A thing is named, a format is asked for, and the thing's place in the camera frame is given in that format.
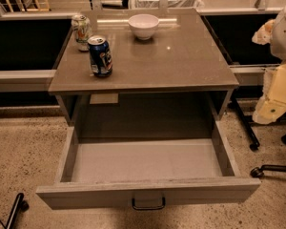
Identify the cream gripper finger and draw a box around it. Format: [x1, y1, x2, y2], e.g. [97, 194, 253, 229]
[253, 64, 286, 124]
[252, 19, 275, 45]

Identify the blue pepsi can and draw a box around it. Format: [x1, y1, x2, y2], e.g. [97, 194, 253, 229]
[88, 35, 112, 77]

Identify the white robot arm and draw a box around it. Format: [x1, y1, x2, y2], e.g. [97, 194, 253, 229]
[252, 5, 286, 124]

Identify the open grey top drawer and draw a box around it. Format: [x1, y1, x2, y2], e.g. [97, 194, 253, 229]
[36, 121, 260, 209]

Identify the white green soda can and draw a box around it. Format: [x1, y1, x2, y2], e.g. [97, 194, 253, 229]
[71, 14, 92, 52]

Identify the black chair base right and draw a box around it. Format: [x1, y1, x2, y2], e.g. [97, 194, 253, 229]
[228, 97, 286, 178]

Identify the white ceramic bowl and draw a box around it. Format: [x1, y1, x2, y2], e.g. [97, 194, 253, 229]
[128, 14, 159, 40]

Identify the black chair leg with caster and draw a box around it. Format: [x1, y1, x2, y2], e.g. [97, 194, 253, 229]
[0, 193, 30, 229]

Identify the white wire basket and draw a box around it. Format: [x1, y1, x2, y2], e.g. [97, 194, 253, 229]
[129, 0, 204, 10]

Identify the black drawer handle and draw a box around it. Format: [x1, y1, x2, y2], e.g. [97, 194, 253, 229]
[132, 197, 166, 211]

